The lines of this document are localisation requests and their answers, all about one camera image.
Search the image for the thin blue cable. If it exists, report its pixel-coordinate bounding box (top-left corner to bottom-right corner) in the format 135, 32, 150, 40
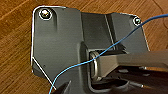
49, 14, 168, 94

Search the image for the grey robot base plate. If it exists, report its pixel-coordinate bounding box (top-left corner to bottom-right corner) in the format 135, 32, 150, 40
29, 5, 151, 94

